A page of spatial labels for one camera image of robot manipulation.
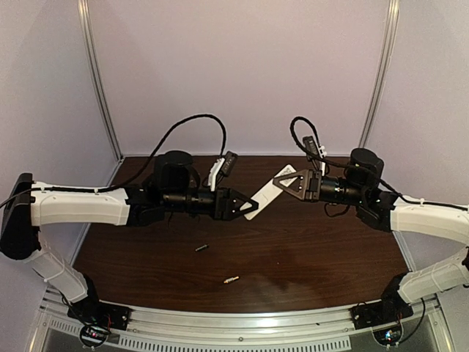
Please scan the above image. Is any white remote control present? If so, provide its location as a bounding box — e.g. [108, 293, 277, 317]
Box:
[244, 164, 297, 221]

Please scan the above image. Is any green black AAA battery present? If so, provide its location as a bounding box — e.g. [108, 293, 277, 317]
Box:
[195, 244, 209, 252]

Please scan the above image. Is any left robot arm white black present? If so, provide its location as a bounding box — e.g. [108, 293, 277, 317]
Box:
[1, 150, 259, 307]

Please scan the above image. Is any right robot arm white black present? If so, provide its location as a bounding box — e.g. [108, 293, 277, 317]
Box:
[273, 148, 468, 312]

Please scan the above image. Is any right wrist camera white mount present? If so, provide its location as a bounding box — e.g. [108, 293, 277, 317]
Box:
[303, 136, 328, 176]

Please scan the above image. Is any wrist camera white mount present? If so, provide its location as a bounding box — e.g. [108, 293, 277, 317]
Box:
[207, 151, 238, 191]
[303, 136, 328, 176]

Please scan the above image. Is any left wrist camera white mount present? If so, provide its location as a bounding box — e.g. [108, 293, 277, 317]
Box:
[207, 151, 238, 191]

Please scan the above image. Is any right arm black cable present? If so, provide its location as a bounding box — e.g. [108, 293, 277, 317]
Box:
[289, 116, 469, 212]

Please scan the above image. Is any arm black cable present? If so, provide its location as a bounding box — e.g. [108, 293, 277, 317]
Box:
[289, 116, 469, 212]
[0, 113, 227, 210]

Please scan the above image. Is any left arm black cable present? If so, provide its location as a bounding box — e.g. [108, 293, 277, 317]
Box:
[0, 113, 227, 210]

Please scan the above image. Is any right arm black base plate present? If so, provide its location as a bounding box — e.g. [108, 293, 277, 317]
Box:
[349, 301, 413, 330]

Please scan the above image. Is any front aluminium rail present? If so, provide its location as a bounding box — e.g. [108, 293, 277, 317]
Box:
[36, 289, 455, 352]

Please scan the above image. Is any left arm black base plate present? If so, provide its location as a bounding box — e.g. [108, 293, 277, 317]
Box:
[67, 300, 132, 331]

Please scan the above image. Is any right aluminium frame post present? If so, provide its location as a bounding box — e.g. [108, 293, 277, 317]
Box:
[358, 0, 400, 148]

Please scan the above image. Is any aluminium frame post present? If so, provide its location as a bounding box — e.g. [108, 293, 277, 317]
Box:
[358, 0, 400, 148]
[77, 0, 123, 161]

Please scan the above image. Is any left aluminium frame post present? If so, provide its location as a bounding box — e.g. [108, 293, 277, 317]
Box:
[77, 0, 123, 161]

